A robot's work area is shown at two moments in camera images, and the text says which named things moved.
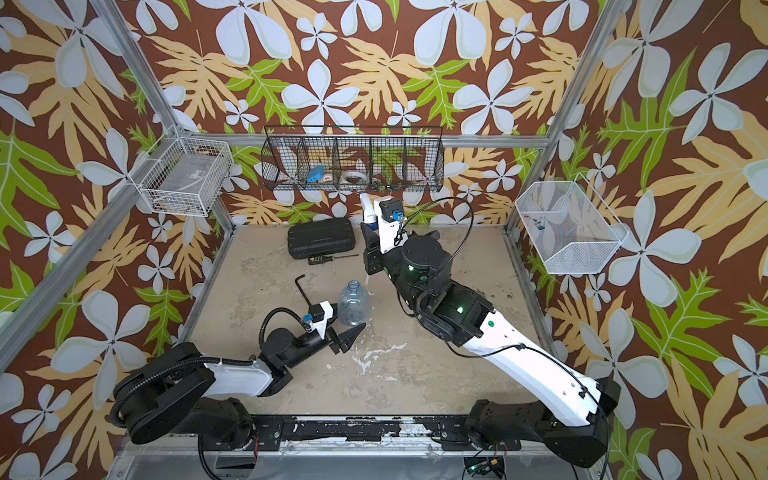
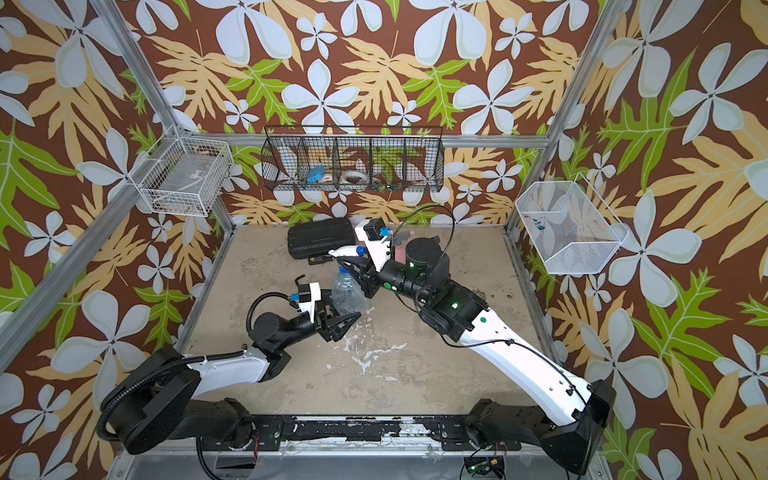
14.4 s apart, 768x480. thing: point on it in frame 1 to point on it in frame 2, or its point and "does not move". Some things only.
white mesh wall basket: (568, 227) does not move
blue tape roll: (315, 173) does not move
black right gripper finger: (372, 254) to (362, 261)
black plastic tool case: (321, 238) does not move
